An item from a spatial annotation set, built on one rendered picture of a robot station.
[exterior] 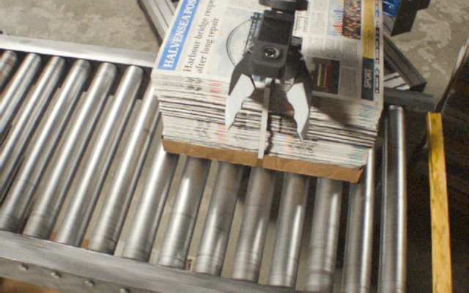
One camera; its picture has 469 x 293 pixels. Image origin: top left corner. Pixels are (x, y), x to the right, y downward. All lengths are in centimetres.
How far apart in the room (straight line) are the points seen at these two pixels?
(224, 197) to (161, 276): 19
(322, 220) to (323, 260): 8
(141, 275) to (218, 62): 38
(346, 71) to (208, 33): 24
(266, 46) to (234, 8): 29
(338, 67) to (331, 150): 16
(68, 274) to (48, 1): 207
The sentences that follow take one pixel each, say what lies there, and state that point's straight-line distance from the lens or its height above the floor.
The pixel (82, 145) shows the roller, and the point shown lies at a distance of 107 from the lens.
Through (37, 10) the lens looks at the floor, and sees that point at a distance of 279.
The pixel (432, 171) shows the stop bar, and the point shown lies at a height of 82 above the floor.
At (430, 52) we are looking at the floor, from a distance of 259.
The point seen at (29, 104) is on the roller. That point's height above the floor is 80.
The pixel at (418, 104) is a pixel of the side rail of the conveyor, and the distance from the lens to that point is 117.
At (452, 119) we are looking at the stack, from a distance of 160.
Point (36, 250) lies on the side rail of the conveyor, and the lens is 96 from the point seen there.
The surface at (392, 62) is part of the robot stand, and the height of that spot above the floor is 23.
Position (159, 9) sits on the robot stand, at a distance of 227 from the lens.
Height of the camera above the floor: 162
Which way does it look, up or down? 52 degrees down
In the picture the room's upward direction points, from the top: 2 degrees clockwise
